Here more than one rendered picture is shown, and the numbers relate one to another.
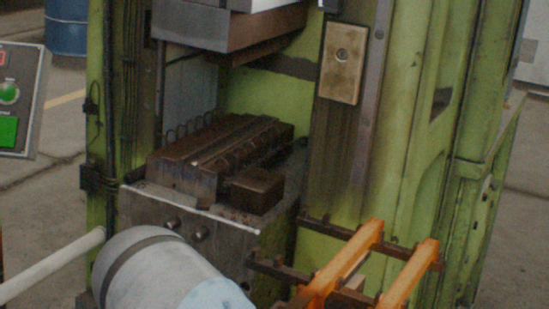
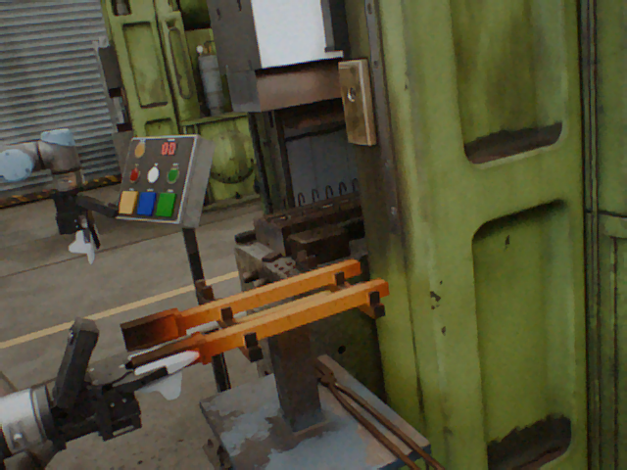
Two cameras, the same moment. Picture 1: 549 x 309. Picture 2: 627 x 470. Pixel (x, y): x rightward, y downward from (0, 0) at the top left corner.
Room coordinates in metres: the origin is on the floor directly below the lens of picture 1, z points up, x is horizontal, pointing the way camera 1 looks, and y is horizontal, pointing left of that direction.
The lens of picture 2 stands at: (0.48, -0.87, 1.37)
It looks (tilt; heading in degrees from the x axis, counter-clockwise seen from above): 17 degrees down; 40
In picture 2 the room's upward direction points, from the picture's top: 9 degrees counter-clockwise
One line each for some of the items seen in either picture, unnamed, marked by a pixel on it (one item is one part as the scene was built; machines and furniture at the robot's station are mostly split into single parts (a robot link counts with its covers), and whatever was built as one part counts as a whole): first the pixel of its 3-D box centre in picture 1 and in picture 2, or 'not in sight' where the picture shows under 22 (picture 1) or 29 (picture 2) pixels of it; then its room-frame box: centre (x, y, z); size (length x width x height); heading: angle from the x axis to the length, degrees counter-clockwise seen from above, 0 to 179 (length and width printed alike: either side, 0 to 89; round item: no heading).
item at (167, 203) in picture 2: (2, 131); (167, 205); (1.56, 0.65, 1.01); 0.07 x 0.05 x 0.07; 90
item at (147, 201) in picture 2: not in sight; (147, 204); (1.55, 0.75, 1.01); 0.07 x 0.05 x 0.07; 90
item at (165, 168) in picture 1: (225, 148); (338, 213); (1.71, 0.11, 0.96); 0.42 x 0.20 x 0.09; 155
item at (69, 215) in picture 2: not in sight; (73, 210); (1.27, 0.66, 1.07); 0.09 x 0.08 x 0.12; 141
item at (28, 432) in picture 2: not in sight; (25, 421); (0.74, -0.10, 0.98); 0.08 x 0.05 x 0.08; 64
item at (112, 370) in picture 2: not in sight; (91, 402); (0.81, -0.13, 0.97); 0.12 x 0.08 x 0.09; 154
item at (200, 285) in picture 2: (292, 235); (257, 272); (1.22, -0.06, 1.00); 0.23 x 0.06 x 0.02; 154
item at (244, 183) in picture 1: (258, 190); (319, 245); (1.50, 0.01, 0.95); 0.12 x 0.08 x 0.06; 155
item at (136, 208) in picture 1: (237, 243); (363, 307); (1.70, 0.06, 0.69); 0.56 x 0.38 x 0.45; 155
